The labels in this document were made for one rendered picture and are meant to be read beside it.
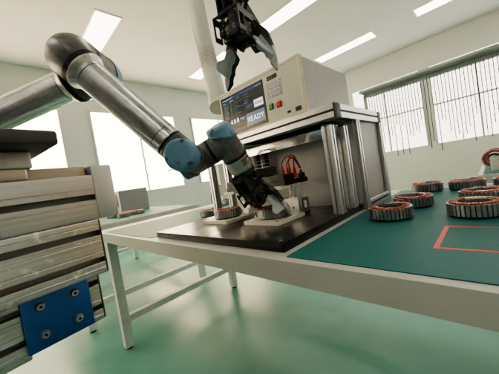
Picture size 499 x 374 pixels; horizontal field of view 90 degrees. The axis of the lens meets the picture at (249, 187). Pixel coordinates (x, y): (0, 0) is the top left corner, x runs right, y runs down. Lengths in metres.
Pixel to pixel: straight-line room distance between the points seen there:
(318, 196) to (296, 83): 0.44
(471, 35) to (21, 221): 7.34
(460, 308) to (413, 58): 7.12
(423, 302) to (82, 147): 5.40
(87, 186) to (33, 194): 0.07
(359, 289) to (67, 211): 0.48
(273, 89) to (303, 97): 0.14
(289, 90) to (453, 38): 6.55
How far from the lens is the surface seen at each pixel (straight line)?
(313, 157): 1.04
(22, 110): 0.98
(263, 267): 0.59
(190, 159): 0.57
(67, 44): 0.76
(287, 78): 0.98
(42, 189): 0.47
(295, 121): 0.91
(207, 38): 2.72
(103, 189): 0.50
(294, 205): 0.96
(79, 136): 5.55
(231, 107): 1.17
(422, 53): 7.42
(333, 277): 0.49
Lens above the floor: 0.93
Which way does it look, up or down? 2 degrees down
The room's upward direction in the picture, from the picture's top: 9 degrees counter-clockwise
